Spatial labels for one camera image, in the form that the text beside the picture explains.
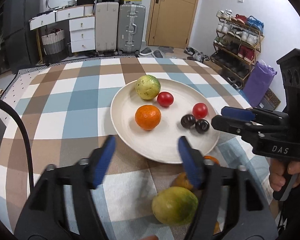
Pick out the silver suitcase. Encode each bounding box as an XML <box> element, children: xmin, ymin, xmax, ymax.
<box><xmin>117</xmin><ymin>4</ymin><xmax>146</xmax><ymax>55</ymax></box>

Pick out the white drawer cabinet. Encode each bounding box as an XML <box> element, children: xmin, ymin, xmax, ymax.
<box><xmin>29</xmin><ymin>4</ymin><xmax>95</xmax><ymax>53</ymax></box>

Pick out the wicker laundry basket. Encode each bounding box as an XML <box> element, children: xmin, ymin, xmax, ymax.
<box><xmin>42</xmin><ymin>29</ymin><xmax>67</xmax><ymax>63</ymax></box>

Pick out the dark plum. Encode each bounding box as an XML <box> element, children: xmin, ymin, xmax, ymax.
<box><xmin>180</xmin><ymin>114</ymin><xmax>196</xmax><ymax>129</ymax></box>
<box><xmin>195</xmin><ymin>119</ymin><xmax>210</xmax><ymax>134</ymax></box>

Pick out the beige suitcase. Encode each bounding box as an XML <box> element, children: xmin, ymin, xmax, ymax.
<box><xmin>95</xmin><ymin>2</ymin><xmax>119</xmax><ymax>53</ymax></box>

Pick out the black cable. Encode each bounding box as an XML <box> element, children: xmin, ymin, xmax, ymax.
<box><xmin>0</xmin><ymin>95</ymin><xmax>35</xmax><ymax>196</ymax></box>

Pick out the red cherry tomato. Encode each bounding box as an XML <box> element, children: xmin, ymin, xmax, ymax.
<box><xmin>157</xmin><ymin>92</ymin><xmax>174</xmax><ymax>107</ymax></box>
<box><xmin>192</xmin><ymin>102</ymin><xmax>208</xmax><ymax>119</ymax></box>

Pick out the large orange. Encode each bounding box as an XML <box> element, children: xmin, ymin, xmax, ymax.
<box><xmin>204</xmin><ymin>155</ymin><xmax>220</xmax><ymax>165</ymax></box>

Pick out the person's right hand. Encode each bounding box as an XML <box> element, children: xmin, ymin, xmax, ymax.
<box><xmin>268</xmin><ymin>158</ymin><xmax>300</xmax><ymax>192</ymax></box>

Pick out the small orange on plate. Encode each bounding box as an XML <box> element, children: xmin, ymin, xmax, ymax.
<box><xmin>135</xmin><ymin>105</ymin><xmax>161</xmax><ymax>131</ymax></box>

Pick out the brown longan upper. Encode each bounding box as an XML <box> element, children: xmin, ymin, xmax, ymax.
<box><xmin>171</xmin><ymin>172</ymin><xmax>194</xmax><ymax>191</ymax></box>

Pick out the wooden door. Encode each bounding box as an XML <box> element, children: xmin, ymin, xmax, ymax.
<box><xmin>146</xmin><ymin>0</ymin><xmax>198</xmax><ymax>48</ymax></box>

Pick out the wooden shoe rack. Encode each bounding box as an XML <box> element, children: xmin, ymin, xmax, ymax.
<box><xmin>210</xmin><ymin>9</ymin><xmax>264</xmax><ymax>89</ymax></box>

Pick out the small yellow-green fruit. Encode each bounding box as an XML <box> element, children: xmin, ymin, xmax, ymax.
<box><xmin>135</xmin><ymin>75</ymin><xmax>161</xmax><ymax>100</ymax></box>

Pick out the black refrigerator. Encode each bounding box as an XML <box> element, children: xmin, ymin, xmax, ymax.
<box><xmin>3</xmin><ymin>0</ymin><xmax>40</xmax><ymax>74</ymax></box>

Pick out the checkered tablecloth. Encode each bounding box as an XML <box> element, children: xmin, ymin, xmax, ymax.
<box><xmin>0</xmin><ymin>57</ymin><xmax>273</xmax><ymax>239</ymax></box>

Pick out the large green-yellow fruit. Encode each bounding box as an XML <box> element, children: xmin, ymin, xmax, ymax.
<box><xmin>152</xmin><ymin>186</ymin><xmax>199</xmax><ymax>226</ymax></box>

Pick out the purple bag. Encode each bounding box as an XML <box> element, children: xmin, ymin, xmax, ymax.
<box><xmin>243</xmin><ymin>60</ymin><xmax>277</xmax><ymax>107</ymax></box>

